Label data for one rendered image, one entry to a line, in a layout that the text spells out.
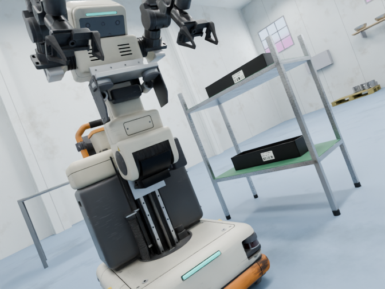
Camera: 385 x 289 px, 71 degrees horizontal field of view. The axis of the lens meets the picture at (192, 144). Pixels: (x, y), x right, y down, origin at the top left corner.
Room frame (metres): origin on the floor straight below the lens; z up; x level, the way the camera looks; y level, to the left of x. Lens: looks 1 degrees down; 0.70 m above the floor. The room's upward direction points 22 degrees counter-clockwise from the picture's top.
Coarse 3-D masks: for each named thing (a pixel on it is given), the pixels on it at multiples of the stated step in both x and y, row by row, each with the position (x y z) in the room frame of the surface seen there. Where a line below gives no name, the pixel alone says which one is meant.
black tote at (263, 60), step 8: (264, 56) 1.75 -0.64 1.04; (248, 64) 1.84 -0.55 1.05; (256, 64) 1.80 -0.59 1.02; (264, 64) 1.76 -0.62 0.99; (232, 72) 1.95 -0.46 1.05; (240, 72) 1.90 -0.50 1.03; (248, 72) 1.86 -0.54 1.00; (224, 80) 2.02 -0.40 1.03; (232, 80) 1.97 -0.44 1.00; (240, 80) 1.92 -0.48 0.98; (208, 88) 2.15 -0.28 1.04; (216, 88) 2.10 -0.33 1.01; (224, 88) 2.04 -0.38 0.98
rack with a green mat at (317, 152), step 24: (264, 72) 1.62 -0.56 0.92; (312, 72) 1.83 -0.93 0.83; (216, 96) 1.92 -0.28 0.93; (288, 96) 1.55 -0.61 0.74; (192, 120) 2.20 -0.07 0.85; (312, 144) 1.54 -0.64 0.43; (336, 144) 1.74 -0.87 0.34; (264, 168) 1.83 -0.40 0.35; (288, 168) 1.68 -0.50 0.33; (216, 192) 2.20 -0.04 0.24
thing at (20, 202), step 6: (54, 186) 3.13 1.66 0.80; (60, 186) 3.15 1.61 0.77; (42, 192) 3.06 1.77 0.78; (24, 198) 2.96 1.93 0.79; (30, 198) 3.22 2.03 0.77; (18, 204) 2.93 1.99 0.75; (24, 204) 3.29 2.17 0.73; (24, 210) 2.94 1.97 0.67; (24, 216) 2.93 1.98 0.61; (30, 222) 2.97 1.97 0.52; (30, 228) 2.94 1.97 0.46; (30, 234) 2.93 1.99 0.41; (36, 234) 3.29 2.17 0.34; (36, 240) 2.94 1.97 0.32; (36, 246) 2.93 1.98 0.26; (42, 252) 2.96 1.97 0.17; (42, 258) 2.94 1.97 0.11
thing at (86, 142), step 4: (84, 136) 1.52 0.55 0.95; (84, 140) 1.50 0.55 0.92; (88, 140) 1.51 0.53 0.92; (76, 144) 1.41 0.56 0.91; (80, 144) 1.40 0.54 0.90; (84, 144) 1.41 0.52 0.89; (88, 144) 1.47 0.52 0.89; (92, 144) 1.47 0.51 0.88; (76, 148) 1.42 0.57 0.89; (80, 148) 1.40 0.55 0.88; (84, 148) 1.41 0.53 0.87; (88, 148) 1.46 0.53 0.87; (92, 148) 1.48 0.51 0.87; (88, 152) 1.47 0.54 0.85; (92, 152) 1.48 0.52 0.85
